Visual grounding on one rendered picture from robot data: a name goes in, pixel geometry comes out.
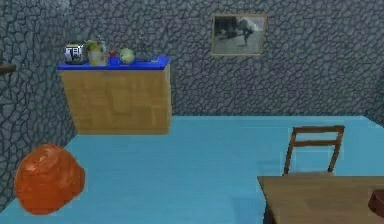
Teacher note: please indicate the brown wooden chair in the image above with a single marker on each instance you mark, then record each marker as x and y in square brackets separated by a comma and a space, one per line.
[313, 143]

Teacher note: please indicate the yellow-green jug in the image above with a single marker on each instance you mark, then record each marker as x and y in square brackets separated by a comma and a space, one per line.
[96, 55]

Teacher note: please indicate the wooden cupboard with blue top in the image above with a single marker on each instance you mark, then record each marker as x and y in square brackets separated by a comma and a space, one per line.
[116, 100]

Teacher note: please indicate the dark red bowl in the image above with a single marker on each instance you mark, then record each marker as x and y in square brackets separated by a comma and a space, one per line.
[377, 201]

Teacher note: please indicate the light wooden table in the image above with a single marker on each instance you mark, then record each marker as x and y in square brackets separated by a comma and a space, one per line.
[316, 200]

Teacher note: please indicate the dark grey flat dish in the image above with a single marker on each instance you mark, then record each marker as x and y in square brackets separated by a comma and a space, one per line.
[146, 57]

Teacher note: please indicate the pale green round vegetable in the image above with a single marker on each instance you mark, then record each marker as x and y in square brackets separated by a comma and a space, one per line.
[127, 55]

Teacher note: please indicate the orange lumpy beanbag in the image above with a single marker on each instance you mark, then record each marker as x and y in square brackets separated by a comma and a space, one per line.
[48, 178]

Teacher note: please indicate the small red round object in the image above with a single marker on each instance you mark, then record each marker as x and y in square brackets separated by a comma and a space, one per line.
[112, 53]

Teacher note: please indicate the framed grey picture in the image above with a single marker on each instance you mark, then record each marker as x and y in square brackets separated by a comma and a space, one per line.
[238, 34]

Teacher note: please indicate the dark brown wall shelf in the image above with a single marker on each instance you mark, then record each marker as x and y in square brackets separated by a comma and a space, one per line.
[6, 68]

